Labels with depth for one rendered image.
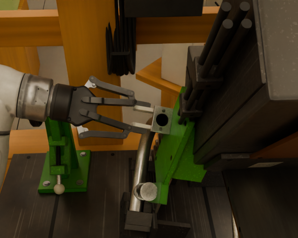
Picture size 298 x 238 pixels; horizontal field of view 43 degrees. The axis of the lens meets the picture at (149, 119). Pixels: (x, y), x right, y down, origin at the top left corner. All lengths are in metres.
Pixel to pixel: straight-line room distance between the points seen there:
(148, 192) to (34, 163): 0.47
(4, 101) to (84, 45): 0.33
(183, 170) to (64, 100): 0.27
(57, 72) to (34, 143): 2.10
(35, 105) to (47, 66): 2.69
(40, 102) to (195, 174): 0.34
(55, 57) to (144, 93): 0.98
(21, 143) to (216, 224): 0.66
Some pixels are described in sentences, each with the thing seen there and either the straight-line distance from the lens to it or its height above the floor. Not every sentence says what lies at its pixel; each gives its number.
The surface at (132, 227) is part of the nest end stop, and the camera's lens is 0.89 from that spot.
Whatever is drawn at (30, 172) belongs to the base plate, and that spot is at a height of 0.90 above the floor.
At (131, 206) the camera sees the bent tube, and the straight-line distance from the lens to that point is 0.90.
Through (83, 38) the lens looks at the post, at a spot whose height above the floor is 1.25.
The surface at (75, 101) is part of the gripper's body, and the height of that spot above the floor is 1.25.
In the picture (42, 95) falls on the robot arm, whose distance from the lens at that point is 0.75.
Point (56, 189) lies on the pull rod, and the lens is 1.00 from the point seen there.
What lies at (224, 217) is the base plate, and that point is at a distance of 1.01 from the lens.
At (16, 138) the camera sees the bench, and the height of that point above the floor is 0.88.
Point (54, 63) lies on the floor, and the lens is 3.46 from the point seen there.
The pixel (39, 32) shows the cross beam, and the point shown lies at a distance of 1.11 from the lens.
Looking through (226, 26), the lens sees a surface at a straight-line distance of 0.35.
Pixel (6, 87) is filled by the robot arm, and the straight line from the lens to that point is 0.75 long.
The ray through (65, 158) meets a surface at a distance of 1.02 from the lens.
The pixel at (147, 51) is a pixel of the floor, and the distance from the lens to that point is 3.56.
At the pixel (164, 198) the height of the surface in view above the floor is 1.09.
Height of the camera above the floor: 1.69
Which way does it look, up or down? 39 degrees down
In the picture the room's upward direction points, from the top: straight up
